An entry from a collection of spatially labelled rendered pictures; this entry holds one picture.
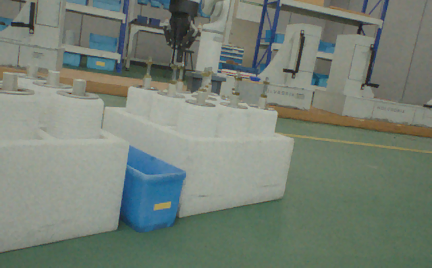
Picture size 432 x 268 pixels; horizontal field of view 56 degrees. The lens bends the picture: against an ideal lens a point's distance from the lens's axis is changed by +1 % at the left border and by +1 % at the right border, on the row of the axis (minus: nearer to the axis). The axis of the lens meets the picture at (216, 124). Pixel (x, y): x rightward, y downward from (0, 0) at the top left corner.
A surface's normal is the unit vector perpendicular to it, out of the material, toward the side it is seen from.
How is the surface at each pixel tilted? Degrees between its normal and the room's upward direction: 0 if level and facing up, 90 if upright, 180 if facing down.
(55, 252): 0
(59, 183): 90
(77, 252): 0
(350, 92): 90
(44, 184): 90
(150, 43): 90
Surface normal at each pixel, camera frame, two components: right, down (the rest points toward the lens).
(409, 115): 0.27, 0.19
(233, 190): 0.68, 0.22
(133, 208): -0.71, 0.02
